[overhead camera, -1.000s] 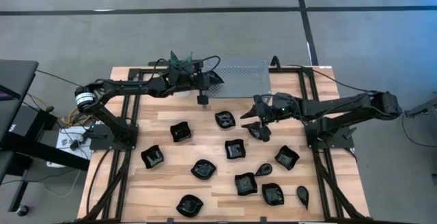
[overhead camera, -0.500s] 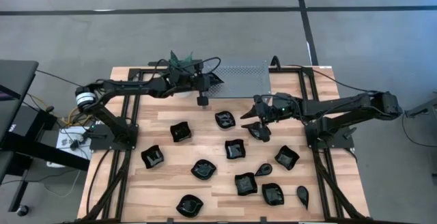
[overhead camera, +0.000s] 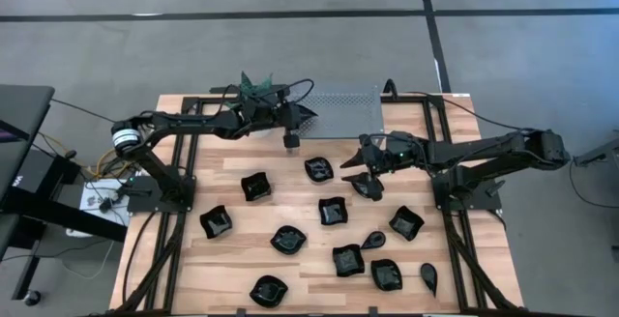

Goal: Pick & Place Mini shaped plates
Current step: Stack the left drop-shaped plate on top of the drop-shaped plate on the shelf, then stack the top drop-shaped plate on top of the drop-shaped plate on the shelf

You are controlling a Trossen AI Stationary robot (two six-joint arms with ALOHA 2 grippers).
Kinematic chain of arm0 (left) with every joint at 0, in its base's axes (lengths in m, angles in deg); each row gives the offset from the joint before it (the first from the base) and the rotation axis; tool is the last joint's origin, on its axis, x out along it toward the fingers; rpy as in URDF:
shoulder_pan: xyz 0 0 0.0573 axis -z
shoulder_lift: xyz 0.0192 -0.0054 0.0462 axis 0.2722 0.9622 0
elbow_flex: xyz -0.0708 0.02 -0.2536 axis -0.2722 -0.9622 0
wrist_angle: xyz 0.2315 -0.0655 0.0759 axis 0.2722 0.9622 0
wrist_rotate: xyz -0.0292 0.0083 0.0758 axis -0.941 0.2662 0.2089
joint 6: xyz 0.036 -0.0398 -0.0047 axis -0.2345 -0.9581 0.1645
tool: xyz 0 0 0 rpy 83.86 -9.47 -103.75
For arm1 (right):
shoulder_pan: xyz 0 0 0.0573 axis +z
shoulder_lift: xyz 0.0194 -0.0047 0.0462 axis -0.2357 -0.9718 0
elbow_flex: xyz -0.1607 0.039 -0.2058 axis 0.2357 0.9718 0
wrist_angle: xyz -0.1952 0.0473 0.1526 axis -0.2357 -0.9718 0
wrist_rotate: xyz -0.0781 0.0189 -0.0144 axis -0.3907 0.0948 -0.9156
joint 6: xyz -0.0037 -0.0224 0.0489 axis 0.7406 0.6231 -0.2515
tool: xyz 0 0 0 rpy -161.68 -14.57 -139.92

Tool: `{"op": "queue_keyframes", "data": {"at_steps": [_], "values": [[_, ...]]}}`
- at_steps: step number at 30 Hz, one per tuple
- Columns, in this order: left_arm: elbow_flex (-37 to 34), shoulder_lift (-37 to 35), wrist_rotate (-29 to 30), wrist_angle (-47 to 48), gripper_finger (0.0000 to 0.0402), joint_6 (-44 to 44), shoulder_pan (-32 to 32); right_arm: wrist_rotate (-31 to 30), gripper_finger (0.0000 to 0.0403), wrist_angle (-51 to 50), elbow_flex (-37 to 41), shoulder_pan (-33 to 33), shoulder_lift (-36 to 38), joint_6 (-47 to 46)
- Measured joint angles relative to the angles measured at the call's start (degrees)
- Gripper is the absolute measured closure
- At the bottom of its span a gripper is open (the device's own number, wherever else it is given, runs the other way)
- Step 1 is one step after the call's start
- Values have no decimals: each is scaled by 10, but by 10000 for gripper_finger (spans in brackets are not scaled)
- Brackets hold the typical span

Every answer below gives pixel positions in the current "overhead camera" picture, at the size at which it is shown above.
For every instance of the black desk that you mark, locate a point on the black desk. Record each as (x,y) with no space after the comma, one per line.
(24,109)

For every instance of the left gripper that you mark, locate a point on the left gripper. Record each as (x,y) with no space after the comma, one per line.
(271,116)

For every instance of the black flat bar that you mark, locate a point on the black flat bar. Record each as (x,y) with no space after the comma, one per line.
(222,90)

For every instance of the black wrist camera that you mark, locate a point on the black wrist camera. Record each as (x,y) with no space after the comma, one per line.
(290,141)
(374,179)

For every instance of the black aluminium table frame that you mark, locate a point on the black aluminium table frame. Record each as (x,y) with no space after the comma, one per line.
(189,102)

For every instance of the black square mini plate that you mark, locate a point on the black square mini plate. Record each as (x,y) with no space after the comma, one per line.
(333,210)
(348,260)
(256,186)
(215,221)
(406,223)

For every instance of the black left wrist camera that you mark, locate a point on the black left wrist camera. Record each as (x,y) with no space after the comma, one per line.
(290,141)

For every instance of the black table edge clamp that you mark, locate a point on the black table edge clamp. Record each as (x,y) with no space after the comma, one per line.
(240,313)
(372,312)

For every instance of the grey stand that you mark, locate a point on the grey stand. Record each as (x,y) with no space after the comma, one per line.
(599,154)

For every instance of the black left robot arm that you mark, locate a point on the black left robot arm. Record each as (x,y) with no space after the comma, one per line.
(193,123)

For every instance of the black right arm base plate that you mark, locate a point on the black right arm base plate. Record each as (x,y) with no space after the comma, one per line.
(489,201)

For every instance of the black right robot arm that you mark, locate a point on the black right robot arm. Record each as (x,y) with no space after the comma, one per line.
(483,150)

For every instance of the grey perforated metal shelf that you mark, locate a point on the grey perforated metal shelf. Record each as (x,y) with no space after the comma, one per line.
(348,114)

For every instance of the black teardrop mini plate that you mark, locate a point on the black teardrop mini plate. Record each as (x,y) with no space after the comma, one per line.
(374,240)
(428,276)

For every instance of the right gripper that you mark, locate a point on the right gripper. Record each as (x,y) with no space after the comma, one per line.
(394,152)

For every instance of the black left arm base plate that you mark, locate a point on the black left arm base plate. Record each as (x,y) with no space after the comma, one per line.
(140,203)

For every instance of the snake plant in white pot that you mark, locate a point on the snake plant in white pot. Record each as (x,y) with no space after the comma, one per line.
(249,85)

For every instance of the black leaf-shaped mini plate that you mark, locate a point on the black leaf-shaped mini plate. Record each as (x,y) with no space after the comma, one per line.
(268,291)
(367,193)
(386,275)
(288,239)
(319,169)

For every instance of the white power strip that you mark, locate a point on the white power strip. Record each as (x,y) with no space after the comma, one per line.
(92,196)

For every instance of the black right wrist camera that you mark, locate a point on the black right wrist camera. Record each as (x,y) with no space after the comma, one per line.
(374,179)

